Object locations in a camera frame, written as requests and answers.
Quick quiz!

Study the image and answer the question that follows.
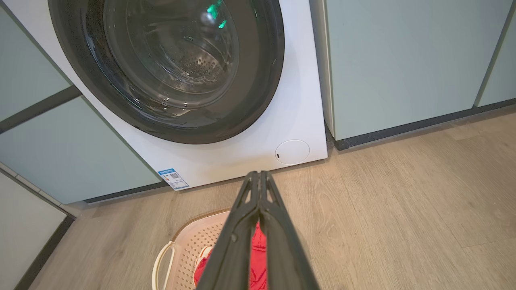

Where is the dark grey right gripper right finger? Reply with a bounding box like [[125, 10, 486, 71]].
[[260, 171, 320, 290]]

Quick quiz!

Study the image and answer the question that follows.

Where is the round dark glass washer door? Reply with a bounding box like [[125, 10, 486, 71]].
[[48, 0, 285, 145]]

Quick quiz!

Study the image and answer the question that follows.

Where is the pale green cabinet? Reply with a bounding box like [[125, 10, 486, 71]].
[[310, 0, 516, 151], [0, 6, 168, 205]]

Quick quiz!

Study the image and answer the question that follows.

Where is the pale pink perforated laundry basket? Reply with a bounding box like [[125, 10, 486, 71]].
[[152, 209, 242, 290]]

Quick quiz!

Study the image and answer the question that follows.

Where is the blue energy label sticker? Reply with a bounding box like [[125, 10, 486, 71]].
[[157, 168, 190, 191]]

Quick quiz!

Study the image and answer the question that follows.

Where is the round white filter cover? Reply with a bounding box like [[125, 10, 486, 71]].
[[275, 139, 310, 165]]

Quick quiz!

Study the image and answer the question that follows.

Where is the white front-load washing machine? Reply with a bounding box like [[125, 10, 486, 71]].
[[2, 0, 328, 191]]

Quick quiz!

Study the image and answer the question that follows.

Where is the red garment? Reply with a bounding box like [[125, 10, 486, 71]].
[[193, 224, 268, 290]]

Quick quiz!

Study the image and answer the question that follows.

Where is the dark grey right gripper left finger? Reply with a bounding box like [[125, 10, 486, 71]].
[[196, 171, 260, 290]]

